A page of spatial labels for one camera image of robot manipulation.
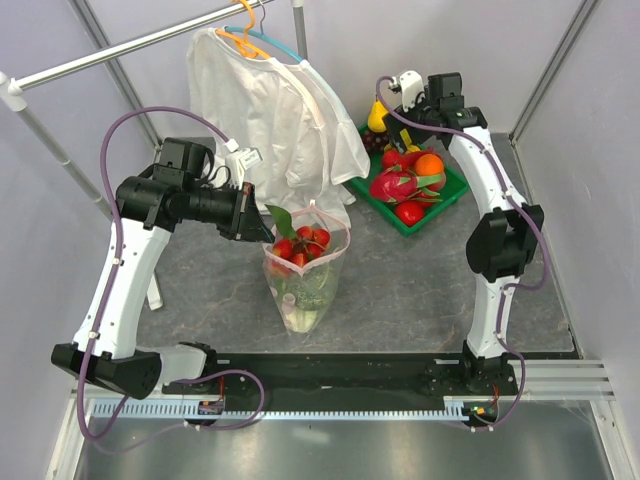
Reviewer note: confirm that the yellow star fruit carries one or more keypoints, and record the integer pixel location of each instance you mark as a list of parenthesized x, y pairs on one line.
[(410, 147)]

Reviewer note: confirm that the light blue cable duct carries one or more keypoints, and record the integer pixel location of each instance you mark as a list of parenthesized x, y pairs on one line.
[(193, 409)]

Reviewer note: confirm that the red tomato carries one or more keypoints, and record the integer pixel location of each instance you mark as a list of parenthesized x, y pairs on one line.
[(409, 212)]

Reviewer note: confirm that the red pepper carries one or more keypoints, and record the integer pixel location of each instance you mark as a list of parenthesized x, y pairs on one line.
[(408, 160)]

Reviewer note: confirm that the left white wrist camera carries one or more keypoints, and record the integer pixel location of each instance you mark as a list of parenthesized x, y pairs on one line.
[(239, 161)]

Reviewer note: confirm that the white t-shirt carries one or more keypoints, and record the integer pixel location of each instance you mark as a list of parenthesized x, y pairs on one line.
[(308, 142)]

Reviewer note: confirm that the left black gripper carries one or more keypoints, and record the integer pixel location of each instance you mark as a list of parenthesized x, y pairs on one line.
[(252, 226)]

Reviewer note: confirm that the yellow pear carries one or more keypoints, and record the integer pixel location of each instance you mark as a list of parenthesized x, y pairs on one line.
[(376, 116)]

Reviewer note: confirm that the pink dragon fruit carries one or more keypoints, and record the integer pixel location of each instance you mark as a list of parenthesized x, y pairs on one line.
[(395, 185)]

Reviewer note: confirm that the green lettuce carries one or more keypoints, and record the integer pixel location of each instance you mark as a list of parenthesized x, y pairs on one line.
[(295, 319)]

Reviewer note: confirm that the green melon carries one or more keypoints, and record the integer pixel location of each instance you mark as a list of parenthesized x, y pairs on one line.
[(315, 290)]

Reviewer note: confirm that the orange clothes hanger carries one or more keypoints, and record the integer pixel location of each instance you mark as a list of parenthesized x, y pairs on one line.
[(242, 42)]

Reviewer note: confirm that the white metal clothes rack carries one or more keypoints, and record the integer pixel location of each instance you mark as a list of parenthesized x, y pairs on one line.
[(52, 235)]

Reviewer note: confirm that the dark purple grapes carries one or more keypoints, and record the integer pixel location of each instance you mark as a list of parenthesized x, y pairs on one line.
[(375, 142)]

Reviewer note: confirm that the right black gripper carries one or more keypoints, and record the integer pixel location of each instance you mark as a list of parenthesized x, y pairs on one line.
[(395, 124)]

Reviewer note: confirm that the red lychee bunch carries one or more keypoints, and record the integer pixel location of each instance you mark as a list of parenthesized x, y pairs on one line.
[(299, 246)]

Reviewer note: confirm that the teal clothes hanger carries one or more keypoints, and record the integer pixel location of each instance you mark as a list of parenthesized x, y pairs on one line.
[(280, 50)]

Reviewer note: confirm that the green plastic tray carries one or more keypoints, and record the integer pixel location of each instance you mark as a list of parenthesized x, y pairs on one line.
[(437, 198)]

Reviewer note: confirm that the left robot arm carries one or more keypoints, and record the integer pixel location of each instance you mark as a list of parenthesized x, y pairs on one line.
[(104, 351)]

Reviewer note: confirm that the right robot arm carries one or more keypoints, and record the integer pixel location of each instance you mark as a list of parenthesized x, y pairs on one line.
[(508, 233)]

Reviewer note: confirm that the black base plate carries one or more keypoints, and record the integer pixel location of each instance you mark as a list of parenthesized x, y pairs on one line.
[(350, 379)]

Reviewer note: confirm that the clear pink-dotted zip bag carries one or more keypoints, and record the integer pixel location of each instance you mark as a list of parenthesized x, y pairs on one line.
[(276, 268)]

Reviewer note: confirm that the orange fruit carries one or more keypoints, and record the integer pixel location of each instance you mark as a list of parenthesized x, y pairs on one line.
[(429, 164)]

